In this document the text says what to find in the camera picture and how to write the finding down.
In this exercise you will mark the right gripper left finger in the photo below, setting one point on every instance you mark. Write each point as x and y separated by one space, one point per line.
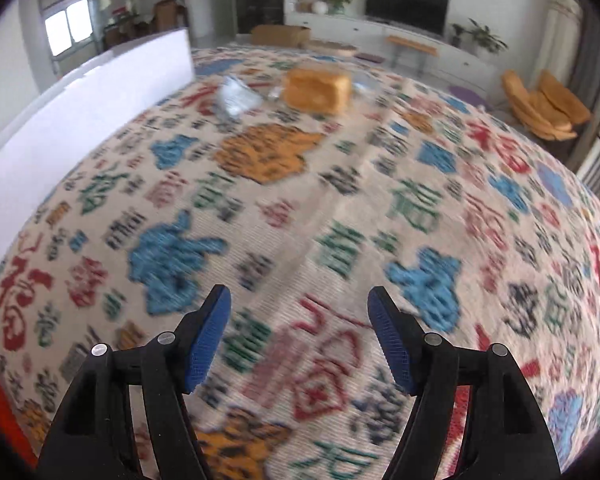
93 434

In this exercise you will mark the white blue snack pouch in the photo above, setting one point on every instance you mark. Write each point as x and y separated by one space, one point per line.
233 98

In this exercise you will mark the bagged bread loaf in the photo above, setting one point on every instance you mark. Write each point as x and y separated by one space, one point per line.
317 89

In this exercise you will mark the patterned woven tablecloth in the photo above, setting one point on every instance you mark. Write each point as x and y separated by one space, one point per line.
477 231

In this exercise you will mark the orange lounge chair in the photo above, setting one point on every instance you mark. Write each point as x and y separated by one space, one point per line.
550 111

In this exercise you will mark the white foam board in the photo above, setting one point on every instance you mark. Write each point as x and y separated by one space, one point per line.
61 127

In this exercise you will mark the white standing air conditioner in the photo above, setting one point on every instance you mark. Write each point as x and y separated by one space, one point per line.
560 42

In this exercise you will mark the green potted plant right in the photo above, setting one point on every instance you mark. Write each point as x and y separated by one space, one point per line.
484 38

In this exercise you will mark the green potted plant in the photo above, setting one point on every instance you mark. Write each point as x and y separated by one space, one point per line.
484 38
337 6

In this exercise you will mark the wooden bench stool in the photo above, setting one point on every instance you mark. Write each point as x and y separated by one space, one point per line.
424 52

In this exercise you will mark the white TV cabinet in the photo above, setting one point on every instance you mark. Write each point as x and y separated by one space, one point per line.
454 66

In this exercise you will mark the cardboard box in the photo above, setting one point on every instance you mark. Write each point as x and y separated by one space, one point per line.
280 36

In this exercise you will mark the black flat television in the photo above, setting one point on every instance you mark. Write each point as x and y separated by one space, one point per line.
425 15

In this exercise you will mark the green potted plant left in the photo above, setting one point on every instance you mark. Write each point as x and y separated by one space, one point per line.
337 6

